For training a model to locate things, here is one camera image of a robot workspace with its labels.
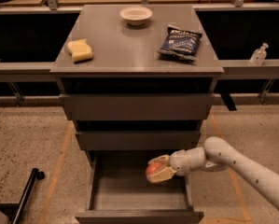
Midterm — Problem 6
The yellow sponge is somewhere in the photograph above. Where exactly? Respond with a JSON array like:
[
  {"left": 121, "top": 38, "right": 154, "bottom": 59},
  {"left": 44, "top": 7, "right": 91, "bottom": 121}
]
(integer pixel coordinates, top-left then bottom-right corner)
[{"left": 67, "top": 39, "right": 93, "bottom": 63}]

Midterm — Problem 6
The grey drawer cabinet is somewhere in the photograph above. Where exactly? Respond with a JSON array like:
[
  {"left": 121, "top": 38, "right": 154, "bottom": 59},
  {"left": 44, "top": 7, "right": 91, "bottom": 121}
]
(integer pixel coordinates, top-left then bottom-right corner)
[{"left": 49, "top": 4, "right": 225, "bottom": 166}]

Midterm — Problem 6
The red apple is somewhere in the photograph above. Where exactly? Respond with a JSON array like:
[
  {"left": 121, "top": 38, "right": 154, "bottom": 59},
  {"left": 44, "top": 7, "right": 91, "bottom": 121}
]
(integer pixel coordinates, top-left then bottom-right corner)
[{"left": 146, "top": 162, "right": 162, "bottom": 175}]

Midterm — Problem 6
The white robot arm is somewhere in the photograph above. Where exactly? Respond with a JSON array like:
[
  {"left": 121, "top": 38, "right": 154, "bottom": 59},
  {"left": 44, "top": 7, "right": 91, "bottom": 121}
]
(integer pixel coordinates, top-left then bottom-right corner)
[{"left": 146, "top": 136, "right": 279, "bottom": 211}]

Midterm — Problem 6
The grey open bottom drawer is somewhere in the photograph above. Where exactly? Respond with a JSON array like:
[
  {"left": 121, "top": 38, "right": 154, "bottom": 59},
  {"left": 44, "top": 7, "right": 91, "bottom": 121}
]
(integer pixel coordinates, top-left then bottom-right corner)
[{"left": 76, "top": 150, "right": 203, "bottom": 224}]

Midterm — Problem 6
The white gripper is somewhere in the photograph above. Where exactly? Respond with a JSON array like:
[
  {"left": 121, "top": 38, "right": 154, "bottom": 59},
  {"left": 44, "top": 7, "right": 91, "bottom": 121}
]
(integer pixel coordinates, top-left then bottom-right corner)
[{"left": 146, "top": 150, "right": 191, "bottom": 184}]

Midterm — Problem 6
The blue chip bag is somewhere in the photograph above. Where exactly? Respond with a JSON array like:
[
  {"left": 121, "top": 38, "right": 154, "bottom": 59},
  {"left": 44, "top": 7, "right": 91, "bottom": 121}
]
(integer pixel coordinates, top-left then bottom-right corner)
[{"left": 157, "top": 25, "right": 202, "bottom": 63}]

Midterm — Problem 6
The clear sanitizer bottle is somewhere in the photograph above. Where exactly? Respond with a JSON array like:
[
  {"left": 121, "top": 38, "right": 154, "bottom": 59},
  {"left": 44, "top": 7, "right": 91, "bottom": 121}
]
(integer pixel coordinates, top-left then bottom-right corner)
[{"left": 250, "top": 43, "right": 269, "bottom": 65}]

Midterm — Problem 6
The black chair leg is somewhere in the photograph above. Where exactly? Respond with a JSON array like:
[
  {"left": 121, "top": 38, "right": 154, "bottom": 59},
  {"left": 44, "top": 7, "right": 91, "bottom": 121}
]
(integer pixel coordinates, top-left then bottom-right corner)
[{"left": 11, "top": 168, "right": 45, "bottom": 224}]

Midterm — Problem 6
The grey top drawer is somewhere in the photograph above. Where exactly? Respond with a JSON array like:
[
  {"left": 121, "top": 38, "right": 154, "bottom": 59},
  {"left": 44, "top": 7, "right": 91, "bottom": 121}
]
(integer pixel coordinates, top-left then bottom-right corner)
[{"left": 60, "top": 94, "right": 214, "bottom": 121}]

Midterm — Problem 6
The grey middle drawer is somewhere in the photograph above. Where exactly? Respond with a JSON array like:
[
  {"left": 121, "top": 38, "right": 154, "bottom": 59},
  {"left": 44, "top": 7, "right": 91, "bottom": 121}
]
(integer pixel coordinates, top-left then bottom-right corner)
[{"left": 76, "top": 131, "right": 201, "bottom": 150}]

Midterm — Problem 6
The white bowl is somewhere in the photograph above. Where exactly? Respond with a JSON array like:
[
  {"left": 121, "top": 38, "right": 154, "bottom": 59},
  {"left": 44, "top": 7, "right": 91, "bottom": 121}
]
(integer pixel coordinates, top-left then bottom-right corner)
[{"left": 119, "top": 7, "right": 153, "bottom": 26}]

